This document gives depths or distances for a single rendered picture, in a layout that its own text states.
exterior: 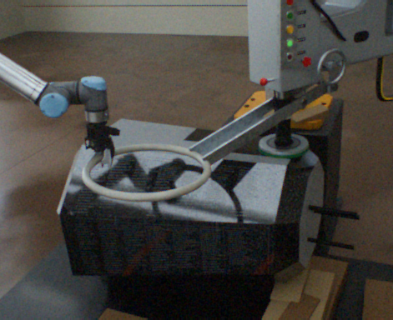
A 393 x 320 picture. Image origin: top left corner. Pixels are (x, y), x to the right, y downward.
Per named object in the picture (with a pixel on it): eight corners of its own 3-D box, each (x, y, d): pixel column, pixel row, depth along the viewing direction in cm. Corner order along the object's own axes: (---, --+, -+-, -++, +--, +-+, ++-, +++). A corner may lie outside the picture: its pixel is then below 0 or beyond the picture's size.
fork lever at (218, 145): (313, 78, 232) (310, 69, 229) (342, 88, 216) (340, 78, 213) (188, 154, 213) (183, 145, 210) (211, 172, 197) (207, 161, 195)
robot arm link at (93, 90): (81, 75, 197) (107, 74, 197) (84, 106, 202) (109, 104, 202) (77, 81, 188) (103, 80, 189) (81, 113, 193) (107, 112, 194)
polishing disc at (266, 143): (288, 132, 237) (288, 129, 236) (318, 147, 219) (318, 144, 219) (249, 142, 228) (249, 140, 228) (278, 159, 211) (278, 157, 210)
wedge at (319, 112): (319, 112, 285) (320, 103, 283) (329, 117, 276) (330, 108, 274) (288, 117, 280) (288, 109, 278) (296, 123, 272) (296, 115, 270)
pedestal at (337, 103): (250, 188, 371) (248, 92, 340) (343, 200, 347) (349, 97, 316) (219, 237, 317) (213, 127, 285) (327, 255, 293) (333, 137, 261)
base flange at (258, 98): (256, 96, 330) (256, 89, 328) (333, 101, 312) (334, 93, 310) (232, 123, 289) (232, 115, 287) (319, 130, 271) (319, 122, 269)
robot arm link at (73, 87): (42, 86, 187) (76, 85, 187) (49, 79, 197) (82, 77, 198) (46, 111, 190) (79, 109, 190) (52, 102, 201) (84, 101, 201)
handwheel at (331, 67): (330, 77, 214) (332, 42, 208) (347, 82, 206) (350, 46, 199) (303, 84, 208) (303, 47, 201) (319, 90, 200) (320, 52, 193)
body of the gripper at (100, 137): (85, 151, 203) (82, 122, 198) (99, 143, 209) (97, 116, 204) (99, 154, 199) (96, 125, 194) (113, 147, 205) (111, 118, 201)
